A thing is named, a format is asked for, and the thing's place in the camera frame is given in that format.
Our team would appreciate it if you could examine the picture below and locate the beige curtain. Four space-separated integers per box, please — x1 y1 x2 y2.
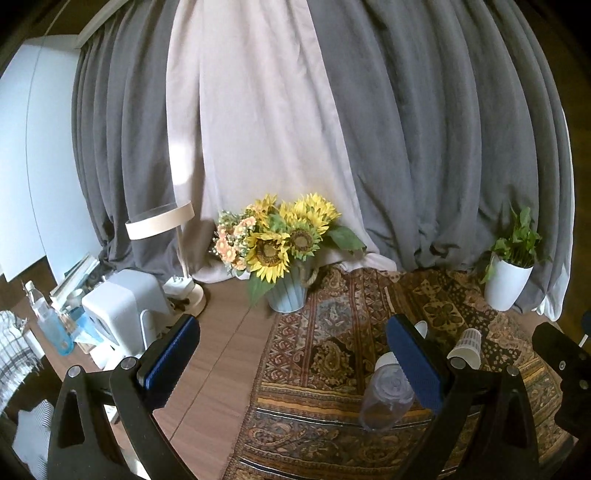
165 0 399 285

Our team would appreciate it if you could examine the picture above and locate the sunflower bouquet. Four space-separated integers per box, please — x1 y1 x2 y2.
210 193 369 308

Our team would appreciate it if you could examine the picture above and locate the grey curtain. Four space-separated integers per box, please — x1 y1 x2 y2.
305 0 576 320
71 0 205 283

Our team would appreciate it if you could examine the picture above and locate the white desk lamp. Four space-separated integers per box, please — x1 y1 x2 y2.
125 202 207 319

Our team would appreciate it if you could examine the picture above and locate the white box appliance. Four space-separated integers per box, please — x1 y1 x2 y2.
82 270 171 371

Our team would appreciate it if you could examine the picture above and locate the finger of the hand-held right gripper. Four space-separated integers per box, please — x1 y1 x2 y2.
531 322 591 445

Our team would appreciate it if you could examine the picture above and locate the green potted plant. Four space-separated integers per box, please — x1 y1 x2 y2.
478 205 553 284

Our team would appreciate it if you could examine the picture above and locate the white plant pot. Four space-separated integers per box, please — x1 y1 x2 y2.
484 251 536 312

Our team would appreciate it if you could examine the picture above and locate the white striped cloth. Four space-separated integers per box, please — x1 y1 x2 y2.
13 399 57 468

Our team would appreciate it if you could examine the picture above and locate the light blue ribbed vase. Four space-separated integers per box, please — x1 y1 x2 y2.
266 262 320 313

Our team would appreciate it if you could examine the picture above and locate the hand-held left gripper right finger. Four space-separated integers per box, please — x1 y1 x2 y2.
385 314 541 480

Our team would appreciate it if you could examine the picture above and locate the stack of books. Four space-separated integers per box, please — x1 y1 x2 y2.
48 253 101 302

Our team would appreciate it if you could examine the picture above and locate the clear water bottle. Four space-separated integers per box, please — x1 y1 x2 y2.
23 280 75 356

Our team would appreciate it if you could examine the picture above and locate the plaid cloth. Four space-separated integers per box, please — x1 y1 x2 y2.
0 310 45 408

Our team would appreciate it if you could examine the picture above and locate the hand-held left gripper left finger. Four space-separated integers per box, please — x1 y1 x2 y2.
46 314 201 480

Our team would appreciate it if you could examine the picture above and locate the clear plastic bottle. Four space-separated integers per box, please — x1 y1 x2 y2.
360 352 416 432

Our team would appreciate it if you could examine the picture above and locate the patterned paisley rug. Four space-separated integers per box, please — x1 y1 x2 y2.
222 265 578 480

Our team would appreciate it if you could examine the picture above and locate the white cabinet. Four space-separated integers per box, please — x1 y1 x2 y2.
0 34 105 283

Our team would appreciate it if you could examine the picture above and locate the white power adapter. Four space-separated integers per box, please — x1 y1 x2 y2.
163 275 195 299

